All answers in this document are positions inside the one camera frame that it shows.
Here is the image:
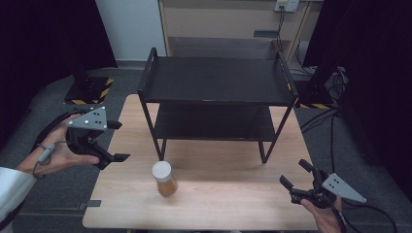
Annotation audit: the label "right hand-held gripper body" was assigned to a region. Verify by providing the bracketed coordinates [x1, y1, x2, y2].
[290, 168, 368, 210]

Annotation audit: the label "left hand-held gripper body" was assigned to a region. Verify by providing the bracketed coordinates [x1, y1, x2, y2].
[65, 106, 117, 171]

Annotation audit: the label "person's right hand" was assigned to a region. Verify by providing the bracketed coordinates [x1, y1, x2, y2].
[299, 196, 348, 233]

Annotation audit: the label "person's left hand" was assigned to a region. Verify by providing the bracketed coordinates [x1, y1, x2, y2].
[16, 113, 101, 178]

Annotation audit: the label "black yellow-striped stand base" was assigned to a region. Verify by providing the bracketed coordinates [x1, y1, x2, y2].
[294, 80, 338, 111]
[63, 75, 116, 106]

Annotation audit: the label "white-lidded amber jar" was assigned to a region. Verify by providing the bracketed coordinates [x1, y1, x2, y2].
[151, 160, 179, 198]

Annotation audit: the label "grey floor tape strip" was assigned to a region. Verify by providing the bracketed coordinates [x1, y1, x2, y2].
[77, 199, 103, 212]

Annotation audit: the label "black curtain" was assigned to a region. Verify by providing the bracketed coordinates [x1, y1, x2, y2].
[302, 0, 412, 203]
[0, 0, 119, 153]

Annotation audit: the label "black two-tier shelf rack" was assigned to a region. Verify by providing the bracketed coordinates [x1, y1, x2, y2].
[136, 47, 300, 165]

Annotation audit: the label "beige wooden cabinet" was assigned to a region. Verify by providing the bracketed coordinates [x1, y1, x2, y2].
[157, 0, 325, 63]

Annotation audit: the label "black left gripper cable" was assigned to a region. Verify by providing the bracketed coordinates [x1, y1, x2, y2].
[31, 111, 86, 153]

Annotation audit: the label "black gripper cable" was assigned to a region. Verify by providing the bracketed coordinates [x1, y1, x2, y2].
[31, 111, 86, 153]
[330, 197, 398, 233]

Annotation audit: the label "black floor cables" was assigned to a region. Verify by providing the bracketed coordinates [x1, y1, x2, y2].
[299, 108, 342, 167]

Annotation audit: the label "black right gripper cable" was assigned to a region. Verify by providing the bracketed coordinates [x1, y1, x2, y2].
[330, 197, 398, 233]

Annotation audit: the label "grey cable with plug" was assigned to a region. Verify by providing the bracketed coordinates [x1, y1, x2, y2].
[31, 141, 70, 180]

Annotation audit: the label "tangled cable bundle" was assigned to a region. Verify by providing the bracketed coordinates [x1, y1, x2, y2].
[323, 65, 350, 99]

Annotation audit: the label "black socket cables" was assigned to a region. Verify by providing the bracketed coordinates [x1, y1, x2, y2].
[275, 5, 287, 53]

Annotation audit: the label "white wall socket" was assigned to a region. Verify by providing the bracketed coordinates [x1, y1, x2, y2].
[273, 0, 301, 14]

